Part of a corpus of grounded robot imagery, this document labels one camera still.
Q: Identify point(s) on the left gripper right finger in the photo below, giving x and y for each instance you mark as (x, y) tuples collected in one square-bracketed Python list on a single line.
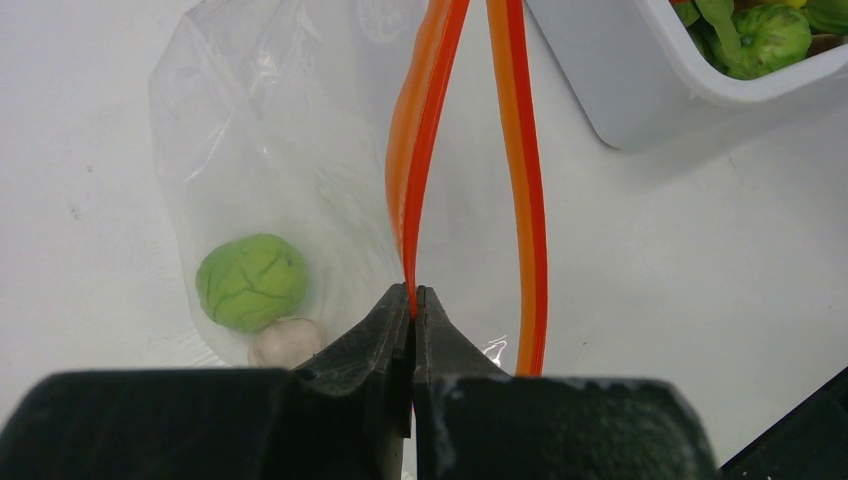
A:
[(475, 421)]

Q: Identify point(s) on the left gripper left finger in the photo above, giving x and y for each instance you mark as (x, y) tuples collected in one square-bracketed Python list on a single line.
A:
[(342, 414)]

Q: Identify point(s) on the green toy vegetable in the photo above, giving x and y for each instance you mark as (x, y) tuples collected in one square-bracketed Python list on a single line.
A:
[(248, 283)]

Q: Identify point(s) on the clear zip top bag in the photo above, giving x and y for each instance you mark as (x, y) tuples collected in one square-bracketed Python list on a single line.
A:
[(389, 142)]

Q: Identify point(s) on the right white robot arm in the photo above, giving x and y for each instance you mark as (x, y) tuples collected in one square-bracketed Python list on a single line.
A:
[(809, 442)]

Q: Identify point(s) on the white plastic food bin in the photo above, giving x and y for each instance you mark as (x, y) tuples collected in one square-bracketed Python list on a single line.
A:
[(641, 80)]

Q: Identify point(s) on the small green toy sprout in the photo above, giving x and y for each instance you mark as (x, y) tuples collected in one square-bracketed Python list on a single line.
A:
[(772, 37)]

